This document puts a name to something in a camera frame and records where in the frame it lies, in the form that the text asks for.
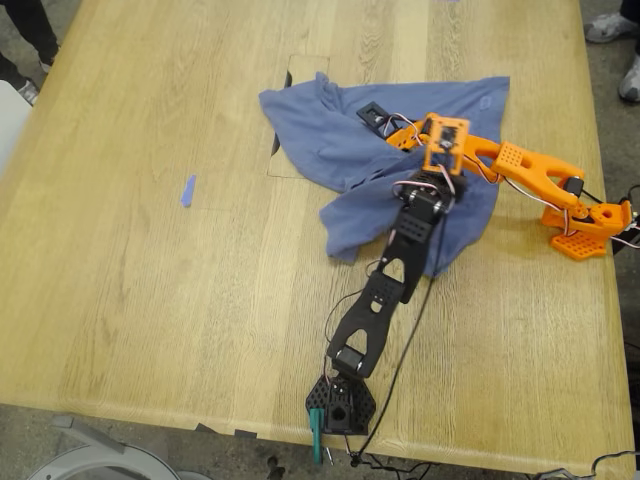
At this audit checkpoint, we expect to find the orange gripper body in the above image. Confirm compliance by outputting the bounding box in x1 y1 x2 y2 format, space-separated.
385 121 431 153

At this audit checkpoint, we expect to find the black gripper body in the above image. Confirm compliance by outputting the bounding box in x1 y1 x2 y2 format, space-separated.
412 167 469 201

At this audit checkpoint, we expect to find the blue printed T-shirt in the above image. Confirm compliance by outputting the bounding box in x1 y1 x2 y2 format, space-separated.
258 71 511 279

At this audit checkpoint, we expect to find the grey sneaker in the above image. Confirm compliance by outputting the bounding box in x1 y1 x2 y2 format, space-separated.
617 53 640 105
583 12 640 45

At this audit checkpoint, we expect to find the short blue tape piece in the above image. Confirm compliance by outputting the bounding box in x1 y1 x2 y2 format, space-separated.
179 174 197 209

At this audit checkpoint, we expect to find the teal table clamp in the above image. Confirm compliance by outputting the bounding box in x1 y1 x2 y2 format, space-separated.
308 407 326 465

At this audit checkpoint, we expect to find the white shoe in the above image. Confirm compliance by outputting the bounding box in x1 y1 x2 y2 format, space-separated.
17 79 40 106

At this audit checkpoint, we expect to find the white panel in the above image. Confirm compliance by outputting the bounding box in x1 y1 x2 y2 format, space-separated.
0 79 34 176

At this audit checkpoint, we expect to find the grey white chair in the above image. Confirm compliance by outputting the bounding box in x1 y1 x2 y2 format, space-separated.
27 414 211 480

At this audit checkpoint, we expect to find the orange camera mount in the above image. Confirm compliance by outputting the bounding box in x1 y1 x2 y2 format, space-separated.
421 112 472 177

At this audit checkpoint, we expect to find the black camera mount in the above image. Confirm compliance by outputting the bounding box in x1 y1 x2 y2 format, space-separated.
356 102 396 139

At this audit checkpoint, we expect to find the black camera cable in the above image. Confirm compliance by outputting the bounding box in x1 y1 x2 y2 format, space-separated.
349 199 449 469

